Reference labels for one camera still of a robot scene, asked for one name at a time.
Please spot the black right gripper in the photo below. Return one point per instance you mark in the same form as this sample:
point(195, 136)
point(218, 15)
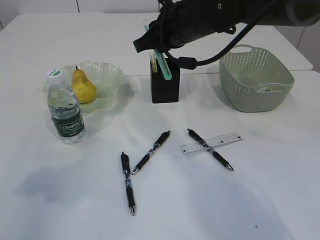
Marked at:
point(186, 21)

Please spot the yellow utility knife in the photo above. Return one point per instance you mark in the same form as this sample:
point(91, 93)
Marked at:
point(153, 61)

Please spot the green utility knife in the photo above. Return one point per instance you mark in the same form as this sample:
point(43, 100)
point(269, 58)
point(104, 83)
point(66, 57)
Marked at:
point(162, 65)

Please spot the yellow pear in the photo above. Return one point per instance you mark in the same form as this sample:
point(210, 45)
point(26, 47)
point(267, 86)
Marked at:
point(84, 89)

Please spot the clear water bottle green label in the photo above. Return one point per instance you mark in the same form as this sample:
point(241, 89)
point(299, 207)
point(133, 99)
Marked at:
point(64, 108)

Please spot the clear plastic ruler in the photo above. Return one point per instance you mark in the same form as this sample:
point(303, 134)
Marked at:
point(210, 143)

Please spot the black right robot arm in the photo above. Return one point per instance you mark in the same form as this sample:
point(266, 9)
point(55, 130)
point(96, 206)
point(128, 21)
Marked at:
point(299, 13)

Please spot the black square pen holder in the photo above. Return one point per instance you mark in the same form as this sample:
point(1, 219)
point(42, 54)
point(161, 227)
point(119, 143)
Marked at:
point(162, 90)

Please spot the pale green wavy plate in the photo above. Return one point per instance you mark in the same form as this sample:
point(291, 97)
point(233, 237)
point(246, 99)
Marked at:
point(105, 76)

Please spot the black pen middle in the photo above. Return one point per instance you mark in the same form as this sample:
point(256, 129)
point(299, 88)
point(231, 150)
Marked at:
point(158, 143)

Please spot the black pen on ruler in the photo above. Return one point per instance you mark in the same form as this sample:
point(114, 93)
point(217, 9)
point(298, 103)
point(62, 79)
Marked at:
point(212, 151)

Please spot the green woven plastic basket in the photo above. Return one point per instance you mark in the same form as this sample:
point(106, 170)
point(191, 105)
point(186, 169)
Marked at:
point(241, 73)

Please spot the black pen front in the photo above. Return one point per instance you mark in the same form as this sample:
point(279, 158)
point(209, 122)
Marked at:
point(125, 163)

